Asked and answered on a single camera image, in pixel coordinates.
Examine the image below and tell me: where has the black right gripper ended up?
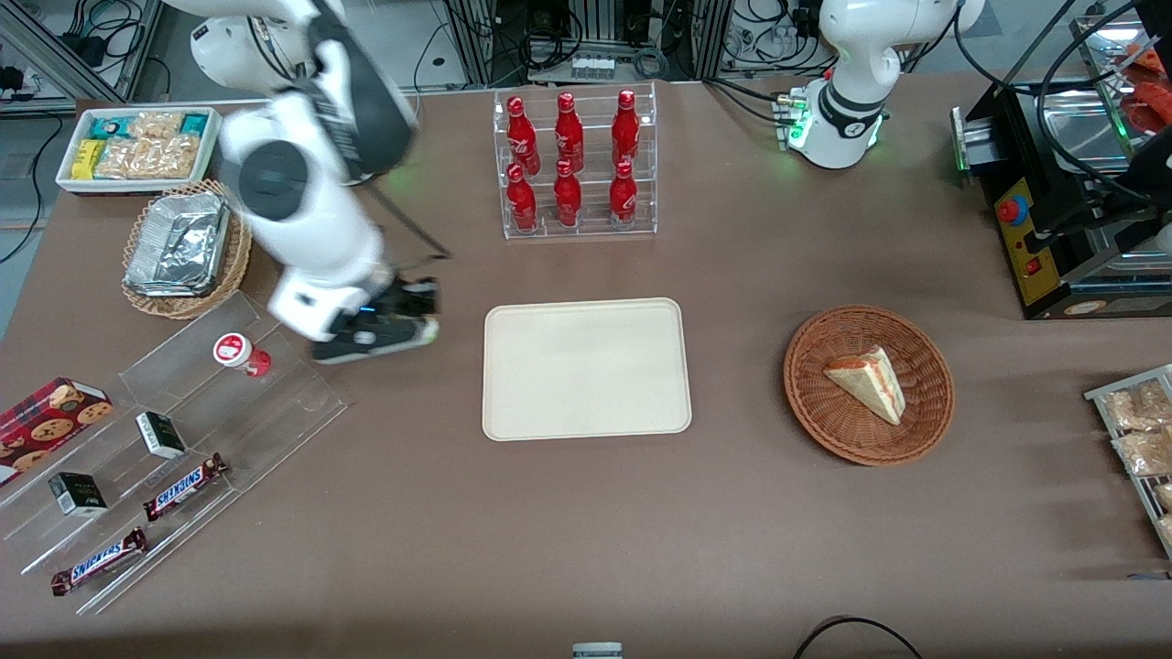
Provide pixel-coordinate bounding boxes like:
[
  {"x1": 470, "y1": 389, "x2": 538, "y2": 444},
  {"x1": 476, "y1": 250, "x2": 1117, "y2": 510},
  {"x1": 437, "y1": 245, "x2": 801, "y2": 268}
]
[{"x1": 311, "y1": 278, "x2": 442, "y2": 366}]

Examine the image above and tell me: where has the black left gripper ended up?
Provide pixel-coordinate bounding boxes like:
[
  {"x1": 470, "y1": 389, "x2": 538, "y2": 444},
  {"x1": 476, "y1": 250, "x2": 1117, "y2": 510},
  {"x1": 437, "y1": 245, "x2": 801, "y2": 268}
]
[{"x1": 1085, "y1": 128, "x2": 1172, "y2": 262}]

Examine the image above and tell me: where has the beige plastic tray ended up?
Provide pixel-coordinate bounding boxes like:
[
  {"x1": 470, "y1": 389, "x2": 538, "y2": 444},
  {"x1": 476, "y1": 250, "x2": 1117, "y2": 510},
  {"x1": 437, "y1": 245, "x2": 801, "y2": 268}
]
[{"x1": 482, "y1": 297, "x2": 693, "y2": 442}]

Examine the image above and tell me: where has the red gum bottle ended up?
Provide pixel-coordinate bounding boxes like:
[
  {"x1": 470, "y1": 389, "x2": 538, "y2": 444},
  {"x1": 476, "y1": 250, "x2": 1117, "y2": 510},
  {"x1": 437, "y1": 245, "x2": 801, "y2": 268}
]
[{"x1": 212, "y1": 332, "x2": 273, "y2": 378}]

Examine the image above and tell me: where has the silver foil tray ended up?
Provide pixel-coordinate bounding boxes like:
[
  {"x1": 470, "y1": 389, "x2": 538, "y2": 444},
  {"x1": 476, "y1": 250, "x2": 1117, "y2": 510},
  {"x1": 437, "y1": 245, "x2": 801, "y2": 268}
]
[{"x1": 124, "y1": 191, "x2": 231, "y2": 298}]

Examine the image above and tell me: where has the black machine with red button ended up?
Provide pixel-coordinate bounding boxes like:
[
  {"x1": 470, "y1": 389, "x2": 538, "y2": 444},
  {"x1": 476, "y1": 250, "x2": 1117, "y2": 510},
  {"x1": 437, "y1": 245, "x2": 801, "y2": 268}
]
[{"x1": 950, "y1": 81, "x2": 1172, "y2": 321}]

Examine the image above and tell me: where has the red cola bottle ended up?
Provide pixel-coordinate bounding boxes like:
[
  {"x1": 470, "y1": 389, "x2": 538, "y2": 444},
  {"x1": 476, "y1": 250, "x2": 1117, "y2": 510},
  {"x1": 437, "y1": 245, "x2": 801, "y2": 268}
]
[
  {"x1": 609, "y1": 160, "x2": 638, "y2": 226},
  {"x1": 506, "y1": 95, "x2": 541, "y2": 176},
  {"x1": 554, "y1": 92, "x2": 585, "y2": 174},
  {"x1": 506, "y1": 163, "x2": 538, "y2": 232},
  {"x1": 611, "y1": 89, "x2": 641, "y2": 168},
  {"x1": 553, "y1": 159, "x2": 583, "y2": 229}
]

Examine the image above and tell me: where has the clear acrylic stepped display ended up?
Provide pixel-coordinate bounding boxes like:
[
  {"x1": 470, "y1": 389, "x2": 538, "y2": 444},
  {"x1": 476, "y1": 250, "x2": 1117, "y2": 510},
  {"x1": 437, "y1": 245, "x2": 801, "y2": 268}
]
[{"x1": 0, "y1": 291, "x2": 350, "y2": 616}]

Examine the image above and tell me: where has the clear acrylic bottle rack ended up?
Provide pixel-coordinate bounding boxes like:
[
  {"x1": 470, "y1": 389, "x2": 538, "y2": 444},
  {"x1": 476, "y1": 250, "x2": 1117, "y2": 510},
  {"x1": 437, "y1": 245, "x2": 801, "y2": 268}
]
[{"x1": 493, "y1": 81, "x2": 658, "y2": 241}]

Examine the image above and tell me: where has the tan oval wicker basket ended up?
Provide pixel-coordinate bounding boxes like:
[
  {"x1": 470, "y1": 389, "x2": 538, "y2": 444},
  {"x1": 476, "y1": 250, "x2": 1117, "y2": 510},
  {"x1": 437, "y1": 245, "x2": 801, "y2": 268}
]
[{"x1": 122, "y1": 179, "x2": 254, "y2": 320}]

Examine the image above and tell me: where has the clear bag of snacks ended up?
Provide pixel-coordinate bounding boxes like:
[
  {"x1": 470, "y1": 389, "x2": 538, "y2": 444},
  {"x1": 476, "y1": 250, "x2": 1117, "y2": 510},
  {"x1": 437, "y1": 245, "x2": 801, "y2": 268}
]
[
  {"x1": 1102, "y1": 380, "x2": 1172, "y2": 433},
  {"x1": 1112, "y1": 428, "x2": 1172, "y2": 478}
]

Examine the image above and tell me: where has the small black box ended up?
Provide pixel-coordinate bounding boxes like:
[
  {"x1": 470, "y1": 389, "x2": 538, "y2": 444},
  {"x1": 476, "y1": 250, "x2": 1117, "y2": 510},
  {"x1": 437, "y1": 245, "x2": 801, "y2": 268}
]
[
  {"x1": 48, "y1": 471, "x2": 108, "y2": 519},
  {"x1": 136, "y1": 411, "x2": 188, "y2": 460}
]

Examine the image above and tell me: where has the snickers bar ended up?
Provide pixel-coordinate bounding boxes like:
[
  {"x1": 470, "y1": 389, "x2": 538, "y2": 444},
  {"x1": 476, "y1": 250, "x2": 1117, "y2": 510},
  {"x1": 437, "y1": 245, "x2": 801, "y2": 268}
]
[
  {"x1": 50, "y1": 527, "x2": 148, "y2": 598},
  {"x1": 143, "y1": 453, "x2": 228, "y2": 523}
]

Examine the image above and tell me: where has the clear bag of crackers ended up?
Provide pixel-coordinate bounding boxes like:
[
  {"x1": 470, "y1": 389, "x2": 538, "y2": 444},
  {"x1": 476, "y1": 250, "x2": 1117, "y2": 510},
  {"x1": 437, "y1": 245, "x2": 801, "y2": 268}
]
[
  {"x1": 94, "y1": 135, "x2": 201, "y2": 180},
  {"x1": 128, "y1": 112, "x2": 186, "y2": 141}
]

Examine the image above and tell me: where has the triangle sandwich in wrap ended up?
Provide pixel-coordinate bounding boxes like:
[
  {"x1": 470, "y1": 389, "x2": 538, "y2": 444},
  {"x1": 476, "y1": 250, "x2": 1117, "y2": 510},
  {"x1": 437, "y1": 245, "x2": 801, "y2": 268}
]
[{"x1": 823, "y1": 345, "x2": 907, "y2": 427}]

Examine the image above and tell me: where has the white rectangular snack bin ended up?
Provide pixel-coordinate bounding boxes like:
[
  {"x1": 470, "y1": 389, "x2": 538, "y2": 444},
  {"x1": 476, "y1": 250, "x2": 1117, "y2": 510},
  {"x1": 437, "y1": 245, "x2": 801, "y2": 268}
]
[{"x1": 55, "y1": 106, "x2": 224, "y2": 197}]

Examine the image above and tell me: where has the red plaid cookie box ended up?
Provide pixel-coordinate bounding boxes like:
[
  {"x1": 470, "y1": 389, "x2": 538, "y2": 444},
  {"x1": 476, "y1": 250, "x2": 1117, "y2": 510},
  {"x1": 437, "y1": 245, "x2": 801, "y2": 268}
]
[{"x1": 0, "y1": 377, "x2": 114, "y2": 477}]

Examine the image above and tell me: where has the brown round wicker basket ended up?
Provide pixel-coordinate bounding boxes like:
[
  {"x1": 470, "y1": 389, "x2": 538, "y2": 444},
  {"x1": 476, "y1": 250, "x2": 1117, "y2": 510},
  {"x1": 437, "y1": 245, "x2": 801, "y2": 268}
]
[{"x1": 783, "y1": 305, "x2": 956, "y2": 467}]

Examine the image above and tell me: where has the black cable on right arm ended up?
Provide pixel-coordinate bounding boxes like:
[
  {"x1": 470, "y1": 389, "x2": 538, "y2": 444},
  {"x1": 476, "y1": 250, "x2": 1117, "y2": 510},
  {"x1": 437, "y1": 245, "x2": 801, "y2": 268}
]
[{"x1": 366, "y1": 179, "x2": 453, "y2": 262}]

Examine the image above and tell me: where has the metal wire tray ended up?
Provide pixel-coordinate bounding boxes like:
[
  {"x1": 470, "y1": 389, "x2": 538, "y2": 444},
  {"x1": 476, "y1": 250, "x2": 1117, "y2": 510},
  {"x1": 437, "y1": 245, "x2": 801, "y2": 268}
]
[{"x1": 1084, "y1": 364, "x2": 1172, "y2": 561}]

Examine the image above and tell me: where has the black cable loop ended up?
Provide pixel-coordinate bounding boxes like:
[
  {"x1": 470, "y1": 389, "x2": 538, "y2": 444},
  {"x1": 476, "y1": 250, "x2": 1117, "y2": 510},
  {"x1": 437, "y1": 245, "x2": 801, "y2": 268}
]
[{"x1": 792, "y1": 617, "x2": 926, "y2": 659}]

